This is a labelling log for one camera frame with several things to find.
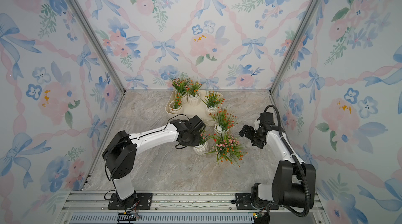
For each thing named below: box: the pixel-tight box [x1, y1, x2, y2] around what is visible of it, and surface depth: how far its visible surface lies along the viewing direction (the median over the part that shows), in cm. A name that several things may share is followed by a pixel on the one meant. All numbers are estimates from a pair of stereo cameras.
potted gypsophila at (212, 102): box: [201, 90, 226, 118], surface depth 102 cm
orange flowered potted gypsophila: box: [169, 92, 183, 111], surface depth 102 cm
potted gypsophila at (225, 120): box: [208, 108, 239, 134], surface depth 91 cm
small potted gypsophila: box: [192, 132, 210, 156], surface depth 85 cm
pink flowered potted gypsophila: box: [171, 77, 191, 104], surface depth 106 cm
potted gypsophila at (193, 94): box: [186, 79, 204, 107], surface depth 109 cm
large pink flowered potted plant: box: [204, 132, 248, 167], surface depth 78 cm
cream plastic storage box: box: [165, 89, 225, 127], surface depth 105 cm
